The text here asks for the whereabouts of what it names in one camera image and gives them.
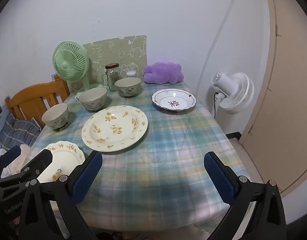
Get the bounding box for beige door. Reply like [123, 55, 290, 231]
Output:
[240, 0, 307, 200]

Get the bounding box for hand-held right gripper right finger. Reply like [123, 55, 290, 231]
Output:
[204, 151, 287, 240]

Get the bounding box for striped blue cloth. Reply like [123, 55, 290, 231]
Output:
[0, 112, 42, 153]

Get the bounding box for white cloth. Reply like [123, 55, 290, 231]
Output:
[0, 144, 34, 178]

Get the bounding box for green desk fan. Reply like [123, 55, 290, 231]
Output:
[52, 41, 91, 92]

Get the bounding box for purple plush toy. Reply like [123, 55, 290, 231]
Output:
[143, 62, 184, 85]

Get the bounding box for small yellow floral plate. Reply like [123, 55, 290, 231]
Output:
[37, 141, 85, 183]

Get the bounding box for black fan cable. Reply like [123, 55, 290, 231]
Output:
[213, 92, 223, 119]

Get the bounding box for small floral ceramic bowl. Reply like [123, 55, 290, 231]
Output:
[41, 103, 69, 132]

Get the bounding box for large yellow floral plate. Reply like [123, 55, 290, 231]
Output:
[81, 105, 148, 152]

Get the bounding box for white floor fan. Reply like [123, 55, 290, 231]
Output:
[211, 71, 255, 115]

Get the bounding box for glass jar dark lid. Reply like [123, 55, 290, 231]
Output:
[105, 63, 120, 92]

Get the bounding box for glass mug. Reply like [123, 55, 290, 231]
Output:
[97, 66, 107, 85]

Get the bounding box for wooden chair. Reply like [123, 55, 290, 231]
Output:
[5, 74, 70, 130]

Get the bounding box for green printed board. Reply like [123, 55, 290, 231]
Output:
[83, 35, 147, 85]

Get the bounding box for plaid tablecloth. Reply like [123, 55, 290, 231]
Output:
[26, 81, 251, 233]

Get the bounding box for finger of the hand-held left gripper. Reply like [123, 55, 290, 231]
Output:
[0, 145, 22, 179]
[0, 149, 53, 187]

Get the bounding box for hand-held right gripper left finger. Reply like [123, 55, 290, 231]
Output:
[18, 151, 103, 240]

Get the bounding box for white plate red pattern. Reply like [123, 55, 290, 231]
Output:
[151, 89, 197, 111]

